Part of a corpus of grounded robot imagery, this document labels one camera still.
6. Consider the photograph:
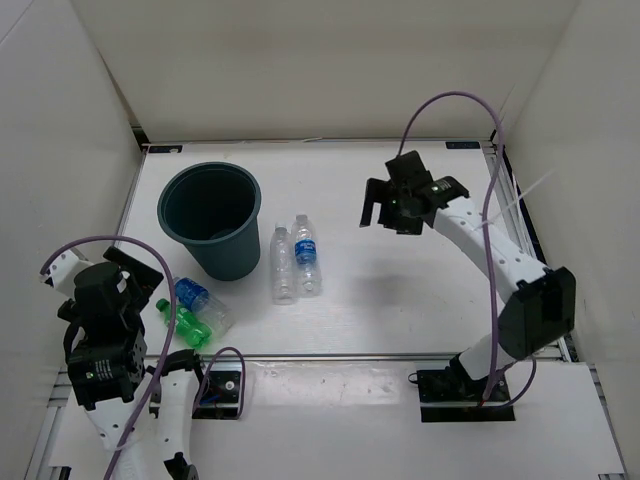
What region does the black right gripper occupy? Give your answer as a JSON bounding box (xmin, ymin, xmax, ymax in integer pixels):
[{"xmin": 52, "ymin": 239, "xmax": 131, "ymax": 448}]
[{"xmin": 359, "ymin": 179, "xmax": 423, "ymax": 236}]

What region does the green plastic soda bottle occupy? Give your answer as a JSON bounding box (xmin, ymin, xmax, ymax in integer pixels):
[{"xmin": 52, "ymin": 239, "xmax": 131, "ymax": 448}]
[{"xmin": 155, "ymin": 298, "xmax": 212, "ymax": 349}]

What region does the clear unlabelled plastic bottle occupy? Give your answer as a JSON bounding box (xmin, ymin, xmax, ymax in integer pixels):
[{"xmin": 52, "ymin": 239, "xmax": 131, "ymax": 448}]
[{"xmin": 270, "ymin": 224, "xmax": 295, "ymax": 305}]

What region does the clear bottle with blue label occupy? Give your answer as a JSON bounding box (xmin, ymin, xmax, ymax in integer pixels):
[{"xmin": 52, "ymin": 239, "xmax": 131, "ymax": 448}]
[{"xmin": 292, "ymin": 214, "xmax": 322, "ymax": 296}]

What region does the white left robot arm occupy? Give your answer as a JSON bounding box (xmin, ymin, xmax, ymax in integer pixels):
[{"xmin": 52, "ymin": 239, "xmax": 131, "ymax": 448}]
[{"xmin": 45, "ymin": 247, "xmax": 210, "ymax": 479}]

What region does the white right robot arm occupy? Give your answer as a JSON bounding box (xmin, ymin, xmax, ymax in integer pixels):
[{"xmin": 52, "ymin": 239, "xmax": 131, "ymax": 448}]
[{"xmin": 360, "ymin": 176, "xmax": 576, "ymax": 400}]

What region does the dark teal plastic bin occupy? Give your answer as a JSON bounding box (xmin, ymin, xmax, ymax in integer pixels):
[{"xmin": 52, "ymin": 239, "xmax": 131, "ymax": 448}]
[{"xmin": 157, "ymin": 162, "xmax": 262, "ymax": 281}]

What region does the clear bottle blue Pocari label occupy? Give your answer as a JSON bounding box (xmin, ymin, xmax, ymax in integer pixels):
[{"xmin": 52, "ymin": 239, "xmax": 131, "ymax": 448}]
[{"xmin": 173, "ymin": 277, "xmax": 233, "ymax": 337}]

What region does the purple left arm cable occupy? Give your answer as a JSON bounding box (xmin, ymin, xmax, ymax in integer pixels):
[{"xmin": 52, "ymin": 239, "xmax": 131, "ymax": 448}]
[{"xmin": 39, "ymin": 235, "xmax": 246, "ymax": 480}]

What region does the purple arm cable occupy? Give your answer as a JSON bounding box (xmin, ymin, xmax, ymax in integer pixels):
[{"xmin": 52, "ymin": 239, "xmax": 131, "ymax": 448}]
[
  {"xmin": 397, "ymin": 91, "xmax": 539, "ymax": 409},
  {"xmin": 39, "ymin": 235, "xmax": 246, "ymax": 480}
]

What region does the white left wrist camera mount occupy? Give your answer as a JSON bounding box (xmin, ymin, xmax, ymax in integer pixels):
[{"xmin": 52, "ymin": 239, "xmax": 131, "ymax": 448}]
[{"xmin": 39, "ymin": 248, "xmax": 93, "ymax": 298}]

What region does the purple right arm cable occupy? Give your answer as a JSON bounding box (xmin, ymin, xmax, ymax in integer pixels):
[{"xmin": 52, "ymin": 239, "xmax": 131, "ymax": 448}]
[{"xmin": 397, "ymin": 91, "xmax": 539, "ymax": 409}]

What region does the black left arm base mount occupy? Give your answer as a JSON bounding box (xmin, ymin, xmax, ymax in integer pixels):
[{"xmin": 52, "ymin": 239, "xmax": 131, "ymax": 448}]
[{"xmin": 192, "ymin": 367, "xmax": 244, "ymax": 420}]

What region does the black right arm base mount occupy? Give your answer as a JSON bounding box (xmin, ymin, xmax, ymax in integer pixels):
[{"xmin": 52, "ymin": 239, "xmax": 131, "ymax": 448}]
[{"xmin": 407, "ymin": 367, "xmax": 516, "ymax": 423}]

